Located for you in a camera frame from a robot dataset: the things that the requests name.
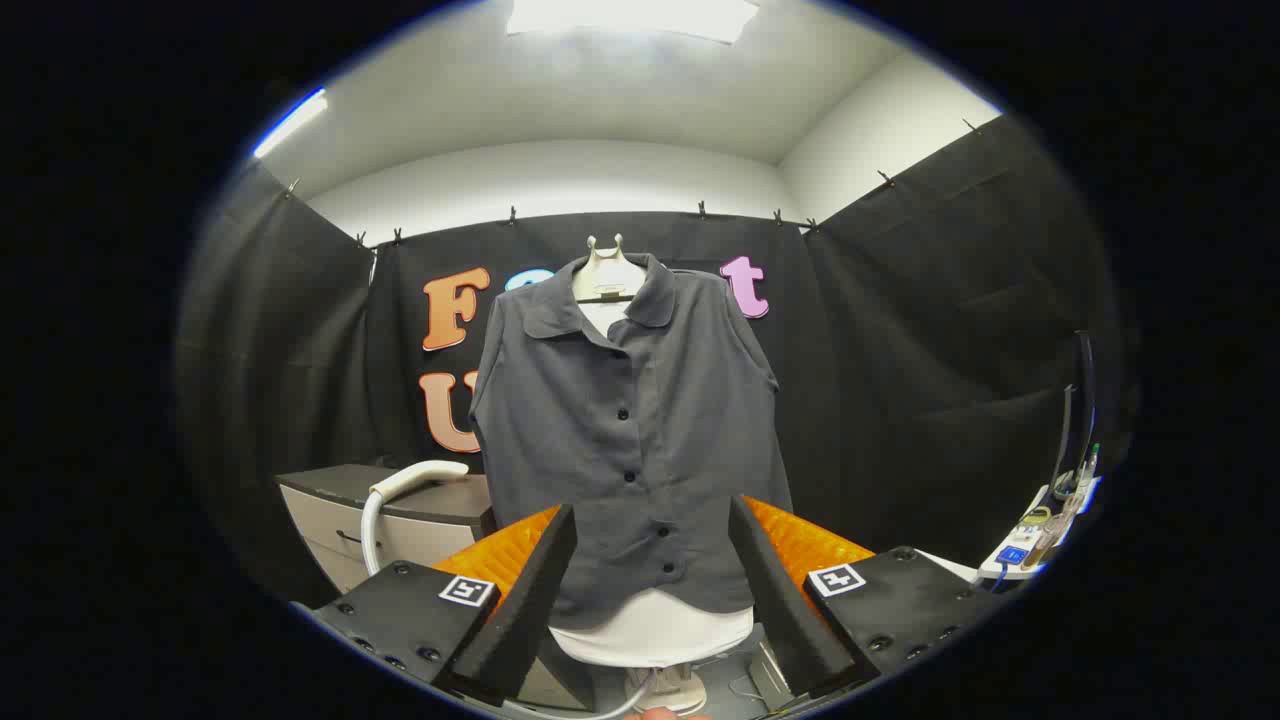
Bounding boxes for grey drawer cabinet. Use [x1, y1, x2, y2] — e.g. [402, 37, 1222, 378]
[275, 463, 498, 596]

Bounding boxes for black cable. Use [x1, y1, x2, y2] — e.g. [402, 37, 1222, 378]
[1050, 330, 1098, 496]

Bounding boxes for white mannequin torso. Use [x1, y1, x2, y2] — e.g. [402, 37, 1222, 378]
[548, 233, 756, 669]

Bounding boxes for white power strip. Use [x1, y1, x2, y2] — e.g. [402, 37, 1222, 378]
[978, 480, 1101, 583]

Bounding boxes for grey buttoned sleeveless shirt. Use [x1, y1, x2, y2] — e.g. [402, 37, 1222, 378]
[468, 252, 794, 631]

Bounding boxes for ceiling light panel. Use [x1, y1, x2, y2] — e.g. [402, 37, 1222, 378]
[505, 0, 761, 46]

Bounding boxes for narrow ceiling light strip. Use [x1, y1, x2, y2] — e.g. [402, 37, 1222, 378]
[252, 88, 329, 159]

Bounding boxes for black backdrop cloth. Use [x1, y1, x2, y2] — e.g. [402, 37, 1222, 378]
[175, 112, 1136, 611]

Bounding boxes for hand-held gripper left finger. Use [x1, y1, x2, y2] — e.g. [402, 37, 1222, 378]
[310, 503, 579, 706]

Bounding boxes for mannequin stand base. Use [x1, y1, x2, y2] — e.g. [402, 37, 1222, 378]
[625, 665, 708, 714]

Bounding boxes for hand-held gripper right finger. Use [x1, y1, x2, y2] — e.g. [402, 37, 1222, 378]
[728, 495, 1006, 701]

